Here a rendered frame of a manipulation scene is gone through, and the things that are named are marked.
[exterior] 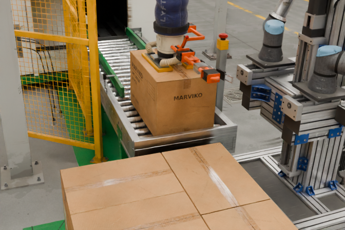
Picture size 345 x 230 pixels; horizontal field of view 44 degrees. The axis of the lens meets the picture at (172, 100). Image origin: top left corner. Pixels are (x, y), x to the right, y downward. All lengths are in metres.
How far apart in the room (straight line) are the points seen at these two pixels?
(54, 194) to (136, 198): 1.11
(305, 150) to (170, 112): 0.89
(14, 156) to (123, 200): 1.30
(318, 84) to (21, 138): 2.05
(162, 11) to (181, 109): 0.62
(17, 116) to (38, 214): 0.69
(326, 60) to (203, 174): 0.89
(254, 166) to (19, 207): 1.66
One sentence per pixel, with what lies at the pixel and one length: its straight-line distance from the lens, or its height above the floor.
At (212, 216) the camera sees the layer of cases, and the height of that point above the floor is 0.54.
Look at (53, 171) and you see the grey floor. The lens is 3.48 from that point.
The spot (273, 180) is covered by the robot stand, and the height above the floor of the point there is 0.21.
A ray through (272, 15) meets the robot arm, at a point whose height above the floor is 1.29.
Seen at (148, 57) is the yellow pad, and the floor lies 0.97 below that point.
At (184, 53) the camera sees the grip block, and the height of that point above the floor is 1.11.
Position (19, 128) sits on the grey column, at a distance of 3.23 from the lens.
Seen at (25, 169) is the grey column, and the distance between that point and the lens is 3.40.
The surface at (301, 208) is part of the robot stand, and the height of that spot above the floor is 0.21.
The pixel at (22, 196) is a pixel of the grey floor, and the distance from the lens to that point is 3.28.
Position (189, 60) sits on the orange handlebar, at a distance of 2.49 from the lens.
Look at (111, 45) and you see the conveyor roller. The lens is 4.50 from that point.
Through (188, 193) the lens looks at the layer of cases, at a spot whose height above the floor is 0.54.
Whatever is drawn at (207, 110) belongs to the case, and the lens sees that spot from 2.76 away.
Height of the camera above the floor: 1.94
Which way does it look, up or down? 25 degrees down
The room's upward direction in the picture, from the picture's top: 2 degrees clockwise
